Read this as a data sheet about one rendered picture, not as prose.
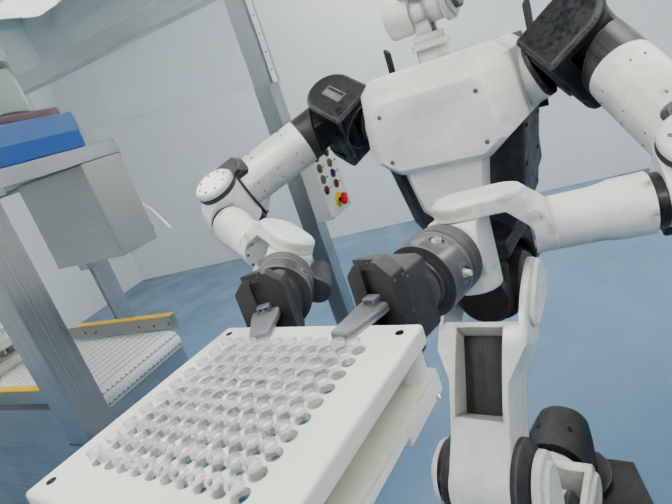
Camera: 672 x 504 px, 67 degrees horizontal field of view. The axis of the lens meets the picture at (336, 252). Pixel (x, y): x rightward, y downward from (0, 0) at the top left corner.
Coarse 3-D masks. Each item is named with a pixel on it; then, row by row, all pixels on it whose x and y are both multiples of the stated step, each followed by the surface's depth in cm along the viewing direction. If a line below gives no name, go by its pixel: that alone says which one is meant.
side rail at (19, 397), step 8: (8, 392) 102; (16, 392) 101; (24, 392) 100; (32, 392) 99; (40, 392) 97; (0, 400) 105; (8, 400) 104; (16, 400) 102; (24, 400) 101; (32, 400) 100; (40, 400) 99
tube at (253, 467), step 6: (252, 456) 32; (258, 456) 32; (246, 462) 32; (252, 462) 33; (258, 462) 32; (246, 468) 32; (252, 468) 31; (258, 468) 32; (264, 468) 32; (246, 474) 32; (252, 474) 31; (258, 474) 32; (264, 474) 32; (252, 480) 32; (258, 480) 32
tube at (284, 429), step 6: (282, 420) 35; (288, 420) 35; (276, 426) 35; (282, 426) 35; (288, 426) 34; (276, 432) 34; (282, 432) 34; (288, 432) 34; (294, 432) 35; (282, 438) 34; (288, 438) 34; (294, 438) 34
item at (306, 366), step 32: (224, 352) 50; (256, 352) 47; (288, 352) 45; (192, 384) 45; (256, 384) 42; (288, 384) 40; (160, 416) 42; (192, 416) 40; (224, 416) 39; (288, 416) 37; (128, 448) 40; (160, 448) 37; (192, 448) 36; (256, 448) 34
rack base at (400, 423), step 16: (432, 368) 45; (400, 384) 44; (432, 384) 44; (400, 400) 42; (416, 400) 42; (432, 400) 44; (384, 416) 41; (400, 416) 40; (416, 416) 41; (384, 432) 39; (400, 432) 39; (416, 432) 41; (368, 448) 38; (384, 448) 37; (400, 448) 38; (352, 464) 37; (368, 464) 36; (384, 464) 36; (352, 480) 36; (368, 480) 35; (384, 480) 36; (336, 496) 35; (352, 496) 34; (368, 496) 34
